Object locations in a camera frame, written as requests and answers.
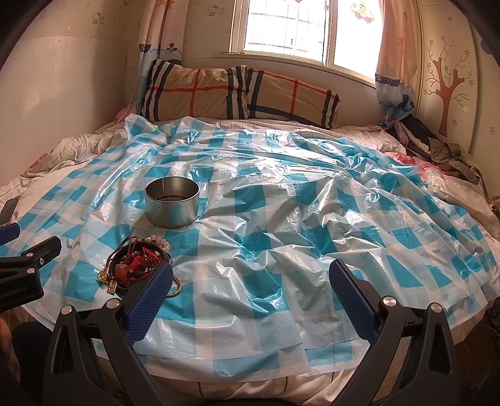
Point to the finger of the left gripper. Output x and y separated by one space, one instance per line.
9 233
35 257

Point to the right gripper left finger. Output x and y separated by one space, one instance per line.
73 375

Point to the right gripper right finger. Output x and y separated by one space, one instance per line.
428 373

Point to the person's left hand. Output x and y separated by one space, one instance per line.
8 356

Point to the smartphone on bed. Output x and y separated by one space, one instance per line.
7 211

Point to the round metal tin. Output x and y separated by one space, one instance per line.
172 202

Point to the blue white checkered plastic sheet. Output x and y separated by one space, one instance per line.
257 241

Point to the plaid pillow left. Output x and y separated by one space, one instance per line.
173 92

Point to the plaid pillow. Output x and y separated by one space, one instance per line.
173 92
255 93

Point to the pile of dark clothes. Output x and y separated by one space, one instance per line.
451 158

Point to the patterned curtain right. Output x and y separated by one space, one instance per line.
397 70

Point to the plaid pillow right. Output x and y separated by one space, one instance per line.
255 93

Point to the brown tree wall sticker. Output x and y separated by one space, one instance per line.
448 72

